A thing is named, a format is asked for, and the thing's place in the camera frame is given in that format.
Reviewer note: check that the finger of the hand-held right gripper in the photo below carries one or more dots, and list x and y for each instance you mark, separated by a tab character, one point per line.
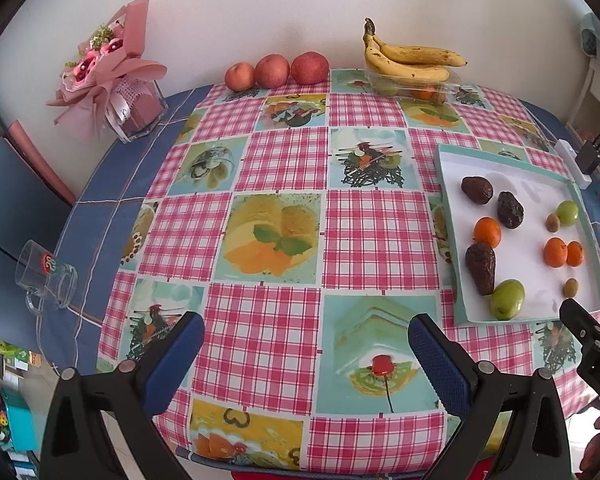
582	327

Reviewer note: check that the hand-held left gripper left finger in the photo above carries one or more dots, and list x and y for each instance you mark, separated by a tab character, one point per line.
175	365

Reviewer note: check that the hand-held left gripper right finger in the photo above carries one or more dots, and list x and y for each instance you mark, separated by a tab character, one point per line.
440	365

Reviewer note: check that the small brown kiwi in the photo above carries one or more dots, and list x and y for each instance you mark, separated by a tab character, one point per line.
553	222
571	287

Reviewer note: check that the tangerine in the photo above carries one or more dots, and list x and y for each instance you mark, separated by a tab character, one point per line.
576	254
487	232
555	251

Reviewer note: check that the large oval green fruit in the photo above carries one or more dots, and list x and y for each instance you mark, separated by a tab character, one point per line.
507	300

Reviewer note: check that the long dark avocado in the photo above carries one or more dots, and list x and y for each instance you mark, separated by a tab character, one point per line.
481	267

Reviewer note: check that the small round green fruit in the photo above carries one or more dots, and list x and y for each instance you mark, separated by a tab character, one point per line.
568	212

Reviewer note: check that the wrinkled dark avocado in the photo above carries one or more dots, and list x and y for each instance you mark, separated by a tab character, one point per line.
510	209

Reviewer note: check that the white tray with teal rim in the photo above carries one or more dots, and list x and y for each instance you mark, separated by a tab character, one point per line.
525	185

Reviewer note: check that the smooth brown avocado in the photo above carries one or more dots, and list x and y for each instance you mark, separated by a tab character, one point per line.
476	190

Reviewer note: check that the pink checkered printed tablecloth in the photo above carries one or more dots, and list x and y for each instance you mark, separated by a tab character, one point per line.
280	330

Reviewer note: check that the red cloth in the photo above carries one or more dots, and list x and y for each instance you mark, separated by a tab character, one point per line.
360	475

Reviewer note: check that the clear glass mug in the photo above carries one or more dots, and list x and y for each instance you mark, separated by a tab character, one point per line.
60	280

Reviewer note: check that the black plug adapter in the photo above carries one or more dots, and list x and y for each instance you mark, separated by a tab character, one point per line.
587	157

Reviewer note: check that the teal storage box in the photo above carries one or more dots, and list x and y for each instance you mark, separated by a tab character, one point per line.
20	420

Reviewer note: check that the white power strip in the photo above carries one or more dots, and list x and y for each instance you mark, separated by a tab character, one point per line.
567	152

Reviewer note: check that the white side table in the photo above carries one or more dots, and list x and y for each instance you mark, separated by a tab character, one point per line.
592	90

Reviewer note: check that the pink chair back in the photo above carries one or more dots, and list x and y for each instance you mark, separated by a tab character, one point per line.
40	160

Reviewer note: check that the square clear glass vase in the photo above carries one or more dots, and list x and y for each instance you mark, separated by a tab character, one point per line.
145	110

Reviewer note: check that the orange in plastic container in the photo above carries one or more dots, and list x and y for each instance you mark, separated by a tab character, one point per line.
424	94

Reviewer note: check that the clear plastic fruit container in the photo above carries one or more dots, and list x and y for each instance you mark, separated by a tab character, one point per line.
450	90

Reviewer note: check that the red apple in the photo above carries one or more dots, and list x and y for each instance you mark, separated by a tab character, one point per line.
272	71
240	77
310	68

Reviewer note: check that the pink wrapped flower bouquet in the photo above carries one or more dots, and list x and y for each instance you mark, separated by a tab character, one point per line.
105	75

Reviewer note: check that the banana bunch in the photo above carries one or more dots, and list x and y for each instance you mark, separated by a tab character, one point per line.
415	55

